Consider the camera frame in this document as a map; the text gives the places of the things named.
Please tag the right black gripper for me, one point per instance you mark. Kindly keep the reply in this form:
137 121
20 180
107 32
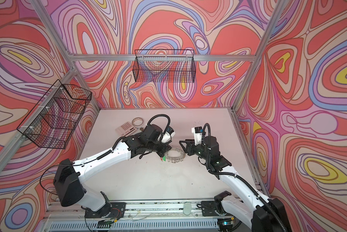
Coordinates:
190 147

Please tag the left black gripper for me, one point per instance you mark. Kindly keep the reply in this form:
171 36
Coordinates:
166 148

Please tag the metal disc key ring holder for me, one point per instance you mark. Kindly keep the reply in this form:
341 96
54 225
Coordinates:
175 155

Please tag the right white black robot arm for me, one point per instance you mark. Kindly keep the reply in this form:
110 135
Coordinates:
251 207

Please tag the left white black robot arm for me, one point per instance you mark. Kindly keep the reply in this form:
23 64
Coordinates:
71 176

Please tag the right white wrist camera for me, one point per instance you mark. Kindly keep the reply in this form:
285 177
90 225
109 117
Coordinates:
197 132

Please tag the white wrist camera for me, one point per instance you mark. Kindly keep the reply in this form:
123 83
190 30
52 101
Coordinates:
197 132
168 135

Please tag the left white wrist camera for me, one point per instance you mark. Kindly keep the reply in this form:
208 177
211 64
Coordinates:
168 135

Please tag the white oval puck on rail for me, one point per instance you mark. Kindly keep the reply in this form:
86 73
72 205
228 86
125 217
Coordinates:
187 208

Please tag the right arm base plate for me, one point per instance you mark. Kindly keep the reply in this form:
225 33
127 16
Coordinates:
212 209

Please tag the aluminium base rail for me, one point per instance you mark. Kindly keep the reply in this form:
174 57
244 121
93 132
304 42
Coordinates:
139 216

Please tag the black wire basket back wall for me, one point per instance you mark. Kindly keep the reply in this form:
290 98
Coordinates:
164 65

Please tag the black wire basket wall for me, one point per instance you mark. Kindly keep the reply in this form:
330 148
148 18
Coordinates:
52 122
164 65

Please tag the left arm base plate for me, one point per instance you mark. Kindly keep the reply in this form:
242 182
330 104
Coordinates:
114 210

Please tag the black wire basket left wall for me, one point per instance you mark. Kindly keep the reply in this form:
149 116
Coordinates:
52 122

